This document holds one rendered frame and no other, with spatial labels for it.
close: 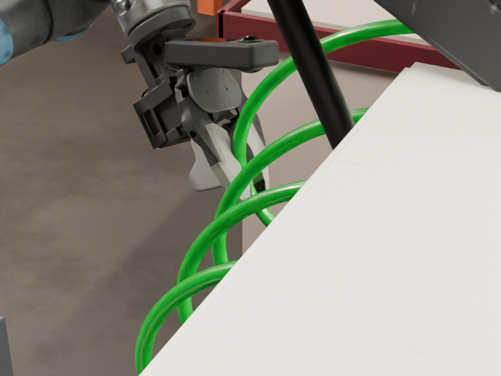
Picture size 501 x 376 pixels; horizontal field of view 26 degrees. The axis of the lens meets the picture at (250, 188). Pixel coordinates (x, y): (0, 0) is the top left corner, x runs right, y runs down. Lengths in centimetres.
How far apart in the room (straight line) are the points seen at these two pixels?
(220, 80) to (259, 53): 8
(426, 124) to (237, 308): 16
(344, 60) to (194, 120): 140
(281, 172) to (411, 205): 224
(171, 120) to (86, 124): 277
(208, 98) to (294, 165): 157
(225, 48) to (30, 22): 21
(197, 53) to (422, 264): 70
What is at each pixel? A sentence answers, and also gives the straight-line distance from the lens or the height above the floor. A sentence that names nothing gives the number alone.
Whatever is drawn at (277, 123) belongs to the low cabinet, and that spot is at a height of 57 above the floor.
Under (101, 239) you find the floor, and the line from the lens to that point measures 323.
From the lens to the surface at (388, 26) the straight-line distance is 95.
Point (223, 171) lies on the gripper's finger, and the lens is 106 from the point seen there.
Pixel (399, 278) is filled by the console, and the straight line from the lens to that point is 39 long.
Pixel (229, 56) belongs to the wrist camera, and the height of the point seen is 135.
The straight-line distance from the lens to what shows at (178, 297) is 86.
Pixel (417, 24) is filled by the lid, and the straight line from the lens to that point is 53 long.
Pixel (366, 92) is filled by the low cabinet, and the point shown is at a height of 70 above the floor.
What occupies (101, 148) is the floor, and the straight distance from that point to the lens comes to 371.
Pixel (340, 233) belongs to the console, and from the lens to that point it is 41.
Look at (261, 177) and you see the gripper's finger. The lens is 110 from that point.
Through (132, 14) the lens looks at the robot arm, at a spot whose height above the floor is 136.
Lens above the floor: 178
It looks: 31 degrees down
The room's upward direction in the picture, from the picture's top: straight up
